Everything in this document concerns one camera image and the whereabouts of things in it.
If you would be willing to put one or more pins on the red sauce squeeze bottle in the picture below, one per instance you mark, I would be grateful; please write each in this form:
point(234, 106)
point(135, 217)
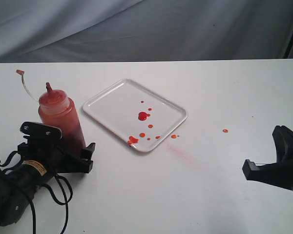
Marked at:
point(58, 110)

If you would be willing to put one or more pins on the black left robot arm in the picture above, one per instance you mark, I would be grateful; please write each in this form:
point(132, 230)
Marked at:
point(18, 185)

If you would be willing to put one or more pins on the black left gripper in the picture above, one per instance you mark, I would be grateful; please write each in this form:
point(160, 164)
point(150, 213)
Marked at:
point(42, 151)

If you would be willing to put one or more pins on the white rectangular plastic tray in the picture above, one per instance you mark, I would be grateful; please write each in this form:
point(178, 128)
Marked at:
point(114, 108)

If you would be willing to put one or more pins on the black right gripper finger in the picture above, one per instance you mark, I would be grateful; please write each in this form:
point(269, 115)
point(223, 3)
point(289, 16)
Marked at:
point(279, 174)
point(283, 140)

